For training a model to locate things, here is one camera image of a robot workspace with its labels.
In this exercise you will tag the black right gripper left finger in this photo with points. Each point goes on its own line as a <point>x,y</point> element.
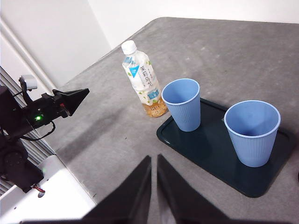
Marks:
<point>130,198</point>

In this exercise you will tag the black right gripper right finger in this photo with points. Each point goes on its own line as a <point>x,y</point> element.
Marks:
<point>182,200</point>

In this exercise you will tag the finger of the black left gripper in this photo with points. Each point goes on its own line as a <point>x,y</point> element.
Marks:
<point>70,92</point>
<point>72,102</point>

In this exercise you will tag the jasmine tea bottle white label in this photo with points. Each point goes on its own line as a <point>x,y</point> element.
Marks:
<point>144,81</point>

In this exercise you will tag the blue ribbed plastic cup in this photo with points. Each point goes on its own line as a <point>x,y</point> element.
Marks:
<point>252,147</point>
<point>184,112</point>

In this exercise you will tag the grey slatted panel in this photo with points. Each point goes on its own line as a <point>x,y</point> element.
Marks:
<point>44,149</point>

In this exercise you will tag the dark rectangular tray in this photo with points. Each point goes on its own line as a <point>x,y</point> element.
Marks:
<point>210,151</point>

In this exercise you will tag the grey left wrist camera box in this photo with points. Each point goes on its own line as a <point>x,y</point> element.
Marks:
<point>31,81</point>

